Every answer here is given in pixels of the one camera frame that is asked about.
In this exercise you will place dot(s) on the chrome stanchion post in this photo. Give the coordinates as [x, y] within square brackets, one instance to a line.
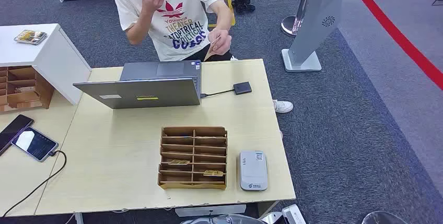
[289, 25]

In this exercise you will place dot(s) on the white cabinet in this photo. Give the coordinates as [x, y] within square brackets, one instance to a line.
[52, 60]

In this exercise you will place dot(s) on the white desk leg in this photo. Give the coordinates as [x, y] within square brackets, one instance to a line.
[79, 218]

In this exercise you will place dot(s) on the black smartphone dark screen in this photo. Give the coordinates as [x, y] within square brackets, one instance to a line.
[12, 130]

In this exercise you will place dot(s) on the red barrier belt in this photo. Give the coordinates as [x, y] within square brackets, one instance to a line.
[394, 32]

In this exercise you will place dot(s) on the white card reader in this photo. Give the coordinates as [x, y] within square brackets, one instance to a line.
[253, 170]

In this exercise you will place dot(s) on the small black USB hub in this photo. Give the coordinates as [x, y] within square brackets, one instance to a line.
[242, 88]

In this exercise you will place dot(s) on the wooden compartment shelf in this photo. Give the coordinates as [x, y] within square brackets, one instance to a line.
[43, 89]

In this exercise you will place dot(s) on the glossy grey round object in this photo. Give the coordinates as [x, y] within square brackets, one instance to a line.
[382, 218]

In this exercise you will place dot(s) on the person's left forearm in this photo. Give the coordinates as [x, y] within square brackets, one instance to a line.
[223, 15]

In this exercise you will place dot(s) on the white sneaker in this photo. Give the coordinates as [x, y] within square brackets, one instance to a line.
[283, 106]

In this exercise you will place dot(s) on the gold room key card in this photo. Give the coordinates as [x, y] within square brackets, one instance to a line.
[179, 162]
[213, 173]

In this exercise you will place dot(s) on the grey kiosk stand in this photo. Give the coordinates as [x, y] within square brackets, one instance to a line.
[313, 18]

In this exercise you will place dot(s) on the grey laptop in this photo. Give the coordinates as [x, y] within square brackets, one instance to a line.
[145, 92]

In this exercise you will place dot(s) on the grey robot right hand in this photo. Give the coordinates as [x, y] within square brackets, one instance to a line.
[225, 219]

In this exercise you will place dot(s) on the smartphone with lit screen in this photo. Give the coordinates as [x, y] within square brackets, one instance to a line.
[34, 143]

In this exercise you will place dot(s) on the gold patterned ID card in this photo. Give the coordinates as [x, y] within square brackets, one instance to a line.
[211, 51]

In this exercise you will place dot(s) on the stack of gold cards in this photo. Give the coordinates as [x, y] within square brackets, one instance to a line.
[30, 37]

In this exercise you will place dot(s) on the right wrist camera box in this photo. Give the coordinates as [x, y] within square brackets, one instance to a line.
[294, 214]

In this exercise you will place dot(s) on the white desk crossbar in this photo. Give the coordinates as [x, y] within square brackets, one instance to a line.
[210, 210]

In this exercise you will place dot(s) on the wooden slotted card organizer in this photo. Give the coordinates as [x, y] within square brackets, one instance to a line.
[193, 153]

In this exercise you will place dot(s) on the person's left hand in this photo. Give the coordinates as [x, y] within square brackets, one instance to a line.
[222, 40]

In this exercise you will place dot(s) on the person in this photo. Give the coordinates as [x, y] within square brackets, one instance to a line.
[180, 18]

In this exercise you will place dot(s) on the person's right forearm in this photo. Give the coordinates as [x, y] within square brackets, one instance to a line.
[138, 28]

